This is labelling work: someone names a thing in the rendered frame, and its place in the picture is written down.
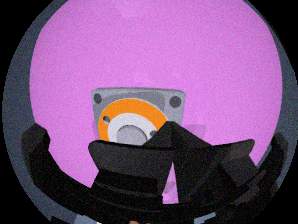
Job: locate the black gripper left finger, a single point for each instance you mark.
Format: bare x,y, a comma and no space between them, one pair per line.
151,159

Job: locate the orange and white round plate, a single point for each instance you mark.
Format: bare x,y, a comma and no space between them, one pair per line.
139,112

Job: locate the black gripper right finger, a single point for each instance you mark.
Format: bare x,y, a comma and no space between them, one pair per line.
195,159

